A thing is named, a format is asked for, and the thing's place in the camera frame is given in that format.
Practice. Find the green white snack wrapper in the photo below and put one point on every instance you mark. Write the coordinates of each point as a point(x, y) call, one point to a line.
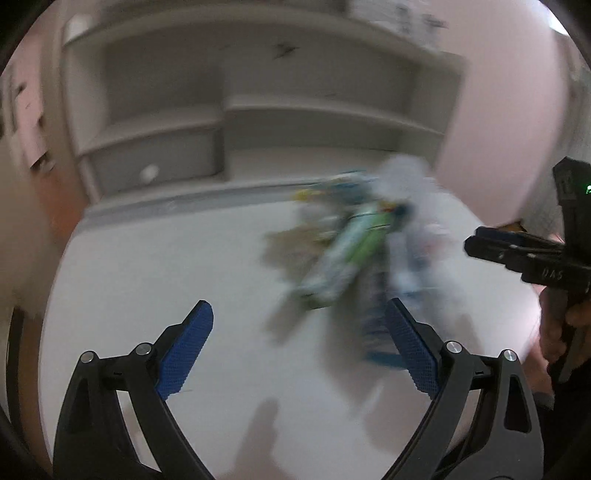
point(354, 247)

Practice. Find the papers on shelf top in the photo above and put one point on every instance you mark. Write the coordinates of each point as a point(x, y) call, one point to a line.
point(409, 19)

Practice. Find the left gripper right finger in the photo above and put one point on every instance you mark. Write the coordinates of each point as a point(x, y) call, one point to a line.
point(482, 421)

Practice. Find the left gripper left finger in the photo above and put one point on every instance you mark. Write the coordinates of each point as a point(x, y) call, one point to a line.
point(92, 440)

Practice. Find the white drawer knob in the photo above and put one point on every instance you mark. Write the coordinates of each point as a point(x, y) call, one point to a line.
point(149, 174)

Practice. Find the white blue trimmed cloth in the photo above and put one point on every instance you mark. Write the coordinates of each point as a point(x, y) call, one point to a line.
point(406, 263)

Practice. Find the white desk shelf unit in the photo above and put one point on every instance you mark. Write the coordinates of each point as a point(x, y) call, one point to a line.
point(245, 92)

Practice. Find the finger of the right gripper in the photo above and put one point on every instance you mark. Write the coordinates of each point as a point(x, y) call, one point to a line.
point(501, 246)

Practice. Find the right hand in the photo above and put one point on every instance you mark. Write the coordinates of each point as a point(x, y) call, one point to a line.
point(554, 317)

